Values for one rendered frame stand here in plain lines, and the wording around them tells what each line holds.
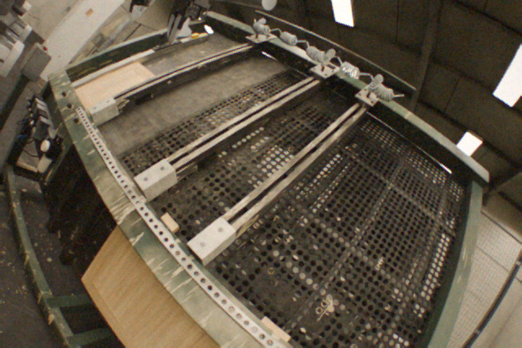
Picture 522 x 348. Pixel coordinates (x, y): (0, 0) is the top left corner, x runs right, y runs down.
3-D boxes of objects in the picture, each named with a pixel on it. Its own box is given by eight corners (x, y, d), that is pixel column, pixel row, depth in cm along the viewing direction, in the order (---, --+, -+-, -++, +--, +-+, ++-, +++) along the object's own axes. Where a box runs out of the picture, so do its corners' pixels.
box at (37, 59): (19, 67, 90) (36, 41, 92) (33, 77, 101) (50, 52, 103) (19, 74, 86) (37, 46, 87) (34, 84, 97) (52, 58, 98)
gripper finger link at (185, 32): (188, 49, 68) (198, 20, 65) (171, 45, 64) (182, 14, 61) (182, 47, 70) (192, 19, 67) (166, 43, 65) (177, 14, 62)
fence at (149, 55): (73, 89, 109) (71, 83, 106) (205, 37, 163) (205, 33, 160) (75, 92, 108) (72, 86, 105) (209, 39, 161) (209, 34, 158)
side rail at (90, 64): (68, 81, 123) (63, 67, 115) (201, 31, 185) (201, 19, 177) (69, 85, 121) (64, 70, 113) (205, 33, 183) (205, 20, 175)
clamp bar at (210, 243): (185, 247, 67) (171, 207, 50) (361, 99, 134) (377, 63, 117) (208, 271, 64) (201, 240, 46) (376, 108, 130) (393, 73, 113)
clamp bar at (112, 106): (90, 118, 96) (75, 73, 79) (263, 45, 163) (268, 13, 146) (97, 129, 93) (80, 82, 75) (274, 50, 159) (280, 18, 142)
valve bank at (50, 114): (11, 116, 84) (33, 78, 86) (31, 126, 97) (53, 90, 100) (19, 177, 65) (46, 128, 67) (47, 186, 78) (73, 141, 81)
